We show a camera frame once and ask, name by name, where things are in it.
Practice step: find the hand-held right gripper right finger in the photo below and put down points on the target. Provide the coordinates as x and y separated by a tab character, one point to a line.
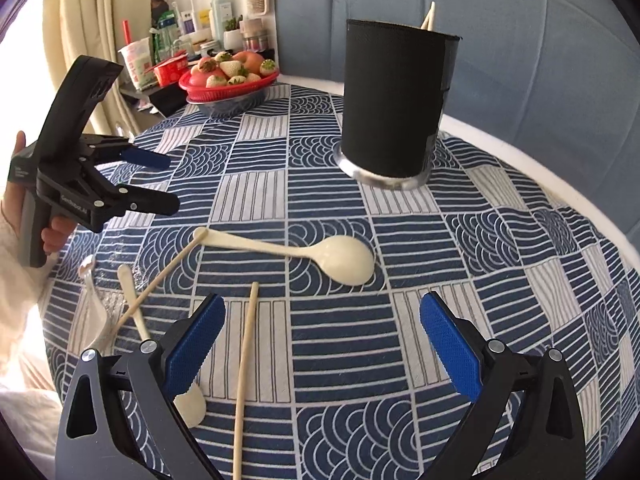
450	340

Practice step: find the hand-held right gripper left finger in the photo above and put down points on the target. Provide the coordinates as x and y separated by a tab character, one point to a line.
195	345

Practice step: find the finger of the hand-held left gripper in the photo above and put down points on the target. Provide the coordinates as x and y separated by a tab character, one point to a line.
150	159
150	202

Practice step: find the cream chopstick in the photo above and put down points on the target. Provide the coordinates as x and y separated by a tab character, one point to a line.
160	280
430	15
247	360

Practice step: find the small cream spoon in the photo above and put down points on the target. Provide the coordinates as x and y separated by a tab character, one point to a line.
131	295

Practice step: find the white translucent spoon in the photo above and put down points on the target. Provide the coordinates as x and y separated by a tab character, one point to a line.
95	305

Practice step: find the large cream spoon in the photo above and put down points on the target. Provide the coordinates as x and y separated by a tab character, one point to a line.
345	260

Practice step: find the black mesh utensil holder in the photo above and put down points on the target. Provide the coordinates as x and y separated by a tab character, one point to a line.
395	110

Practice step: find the person's left forearm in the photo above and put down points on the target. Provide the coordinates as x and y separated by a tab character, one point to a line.
15	280

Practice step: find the person's left hand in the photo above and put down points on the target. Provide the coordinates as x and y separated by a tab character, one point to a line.
57	235

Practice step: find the red tomato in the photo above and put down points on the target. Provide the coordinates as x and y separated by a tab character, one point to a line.
199	79

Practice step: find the clear measuring cup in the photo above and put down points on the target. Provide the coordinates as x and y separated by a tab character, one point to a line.
137	62

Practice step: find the metal bowl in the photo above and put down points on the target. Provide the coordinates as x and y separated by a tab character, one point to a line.
235	105

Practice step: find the red fruit basket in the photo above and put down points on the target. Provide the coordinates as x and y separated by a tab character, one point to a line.
230	91

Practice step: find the cream curtain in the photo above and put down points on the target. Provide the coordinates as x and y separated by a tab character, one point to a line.
85	15

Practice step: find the red pen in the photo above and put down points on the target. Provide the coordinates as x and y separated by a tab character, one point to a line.
126	32

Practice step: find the green bottle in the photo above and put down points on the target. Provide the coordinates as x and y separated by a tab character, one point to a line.
167	35

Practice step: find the orange red apple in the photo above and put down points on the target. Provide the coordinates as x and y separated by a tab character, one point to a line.
248	60

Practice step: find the white plant pot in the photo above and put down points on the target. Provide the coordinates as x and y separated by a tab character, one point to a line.
232	40

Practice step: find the white electric toothbrush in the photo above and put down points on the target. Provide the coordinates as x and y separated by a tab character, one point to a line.
190	10

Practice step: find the pink glitter jar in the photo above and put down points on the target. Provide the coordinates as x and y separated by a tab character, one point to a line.
255	35

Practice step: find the white teal bottle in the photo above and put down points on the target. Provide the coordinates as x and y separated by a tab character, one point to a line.
223	12

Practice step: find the blue white patterned tablecloth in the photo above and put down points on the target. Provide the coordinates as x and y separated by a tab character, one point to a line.
325	185

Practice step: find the blue padded headboard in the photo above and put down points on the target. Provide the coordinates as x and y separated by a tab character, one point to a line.
500	35

